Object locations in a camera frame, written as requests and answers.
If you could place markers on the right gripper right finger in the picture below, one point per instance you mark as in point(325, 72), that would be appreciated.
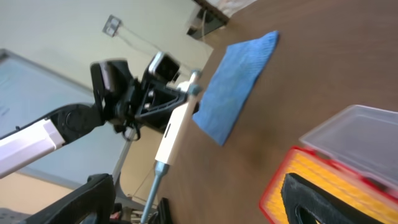
point(308, 205)

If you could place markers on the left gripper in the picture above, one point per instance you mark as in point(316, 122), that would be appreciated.
point(133, 99)

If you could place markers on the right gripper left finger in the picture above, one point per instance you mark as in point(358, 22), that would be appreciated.
point(93, 199)

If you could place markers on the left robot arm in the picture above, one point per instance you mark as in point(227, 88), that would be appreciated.
point(28, 146)

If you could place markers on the blue cloth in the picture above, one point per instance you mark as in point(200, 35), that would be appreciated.
point(236, 81)

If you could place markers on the red and yellow tip box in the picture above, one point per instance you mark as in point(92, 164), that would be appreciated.
point(357, 137)

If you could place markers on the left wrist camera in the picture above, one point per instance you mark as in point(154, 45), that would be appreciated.
point(163, 67)

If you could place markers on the grey wall socket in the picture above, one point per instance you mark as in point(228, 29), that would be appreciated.
point(112, 25)

